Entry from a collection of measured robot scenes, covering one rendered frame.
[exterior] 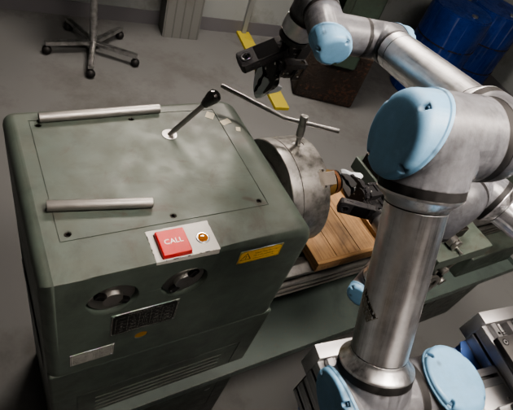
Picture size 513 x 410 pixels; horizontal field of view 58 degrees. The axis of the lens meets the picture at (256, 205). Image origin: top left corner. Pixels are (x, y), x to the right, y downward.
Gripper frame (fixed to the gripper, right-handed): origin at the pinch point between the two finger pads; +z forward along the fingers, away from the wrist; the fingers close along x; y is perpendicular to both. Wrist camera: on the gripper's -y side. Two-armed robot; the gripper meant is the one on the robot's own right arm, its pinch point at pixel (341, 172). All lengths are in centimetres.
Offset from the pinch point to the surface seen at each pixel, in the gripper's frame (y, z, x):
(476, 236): 54, -28, -15
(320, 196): -22.9, -15.3, 10.5
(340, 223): 5.0, -6.9, -19.1
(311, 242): -10.7, -11.7, -19.1
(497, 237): 100, -21, -40
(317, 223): -22.7, -18.7, 3.1
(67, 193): -86, -8, 18
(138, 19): 25, 280, -104
